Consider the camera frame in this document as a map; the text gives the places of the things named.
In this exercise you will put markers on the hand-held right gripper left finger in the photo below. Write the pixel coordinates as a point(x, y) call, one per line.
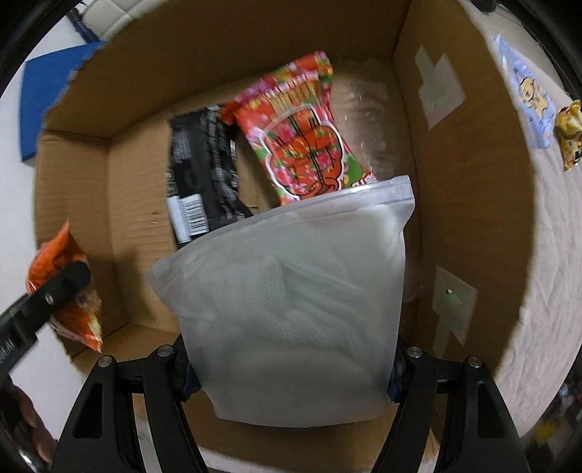
point(187, 381)

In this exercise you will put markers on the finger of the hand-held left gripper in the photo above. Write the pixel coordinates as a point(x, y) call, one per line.
point(63, 281)

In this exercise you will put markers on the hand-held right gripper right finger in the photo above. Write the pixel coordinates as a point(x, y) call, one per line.
point(394, 383)

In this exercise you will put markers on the orange snack packet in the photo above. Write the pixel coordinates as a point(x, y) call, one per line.
point(68, 300)

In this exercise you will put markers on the frosted white zip bag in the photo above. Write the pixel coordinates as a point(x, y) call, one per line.
point(291, 314)

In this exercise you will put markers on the black snack packet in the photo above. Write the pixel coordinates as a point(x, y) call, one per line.
point(204, 177)

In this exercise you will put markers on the brown cardboard box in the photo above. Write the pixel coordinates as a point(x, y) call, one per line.
point(318, 136)

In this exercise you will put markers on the red patterned snack packet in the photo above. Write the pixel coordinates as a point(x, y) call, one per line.
point(300, 141)

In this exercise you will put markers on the person's left hand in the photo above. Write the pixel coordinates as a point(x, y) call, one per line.
point(22, 423)

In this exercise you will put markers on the blue foam board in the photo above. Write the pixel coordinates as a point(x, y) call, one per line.
point(50, 91)

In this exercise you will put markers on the yellow snack packet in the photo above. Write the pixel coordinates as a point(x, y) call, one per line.
point(571, 132)

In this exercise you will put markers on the light blue cartoon packet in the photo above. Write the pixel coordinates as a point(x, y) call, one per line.
point(527, 93)

